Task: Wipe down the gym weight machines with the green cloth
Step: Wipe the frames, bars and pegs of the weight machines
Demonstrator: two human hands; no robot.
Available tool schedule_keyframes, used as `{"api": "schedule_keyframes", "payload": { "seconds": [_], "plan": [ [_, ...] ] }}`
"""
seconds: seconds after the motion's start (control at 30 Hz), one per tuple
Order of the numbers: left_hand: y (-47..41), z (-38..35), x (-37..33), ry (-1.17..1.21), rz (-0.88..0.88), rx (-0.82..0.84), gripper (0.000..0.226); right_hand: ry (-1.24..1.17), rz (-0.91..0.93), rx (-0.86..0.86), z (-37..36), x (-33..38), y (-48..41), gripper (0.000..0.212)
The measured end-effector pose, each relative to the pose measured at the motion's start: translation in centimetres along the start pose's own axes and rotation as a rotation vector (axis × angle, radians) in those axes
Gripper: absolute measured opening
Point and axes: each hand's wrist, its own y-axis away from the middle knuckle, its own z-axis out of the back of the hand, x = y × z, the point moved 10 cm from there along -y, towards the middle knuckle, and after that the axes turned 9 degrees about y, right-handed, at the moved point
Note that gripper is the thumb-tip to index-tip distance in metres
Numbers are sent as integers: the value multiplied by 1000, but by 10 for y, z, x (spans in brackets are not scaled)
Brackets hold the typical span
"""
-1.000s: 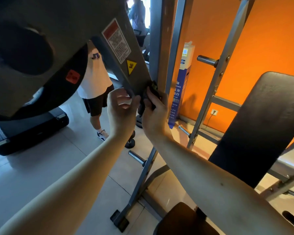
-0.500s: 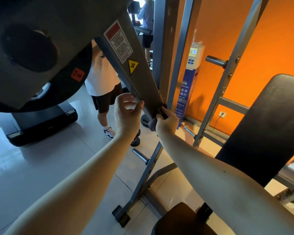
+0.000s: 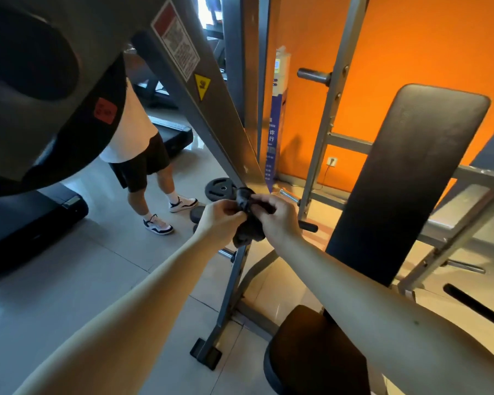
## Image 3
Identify person's left hand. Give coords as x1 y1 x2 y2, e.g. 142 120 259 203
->
193 198 248 249

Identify person's right hand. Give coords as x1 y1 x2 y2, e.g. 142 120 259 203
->
249 193 304 249

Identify green cleaning cloth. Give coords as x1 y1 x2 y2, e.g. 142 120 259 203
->
232 187 274 247

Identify grey steel gym machine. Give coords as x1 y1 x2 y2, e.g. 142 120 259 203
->
127 0 494 371

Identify person's right forearm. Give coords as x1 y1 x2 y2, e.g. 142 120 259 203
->
276 233 494 395

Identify person's left forearm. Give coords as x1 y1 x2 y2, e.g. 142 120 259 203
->
15 234 223 395

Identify large black dumbbell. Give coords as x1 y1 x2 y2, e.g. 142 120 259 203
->
188 205 209 225

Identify large black weight plate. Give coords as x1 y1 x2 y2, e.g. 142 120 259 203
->
204 177 240 203

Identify dark blue stand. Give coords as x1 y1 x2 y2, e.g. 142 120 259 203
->
263 74 291 191

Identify black treadmill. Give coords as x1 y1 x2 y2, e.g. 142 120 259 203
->
0 180 90 283
132 78 194 159

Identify black rubber weight plate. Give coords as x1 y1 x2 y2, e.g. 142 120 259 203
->
0 0 170 198

